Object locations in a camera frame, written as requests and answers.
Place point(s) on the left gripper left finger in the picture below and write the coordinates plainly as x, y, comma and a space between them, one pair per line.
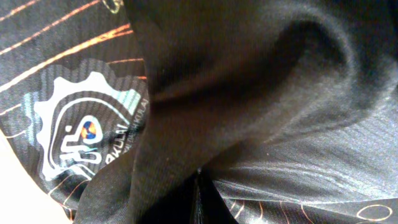
176, 207

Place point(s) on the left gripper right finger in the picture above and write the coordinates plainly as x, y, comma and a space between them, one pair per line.
211, 207

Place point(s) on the black orange-patterned cycling jersey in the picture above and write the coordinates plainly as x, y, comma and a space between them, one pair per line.
290, 106

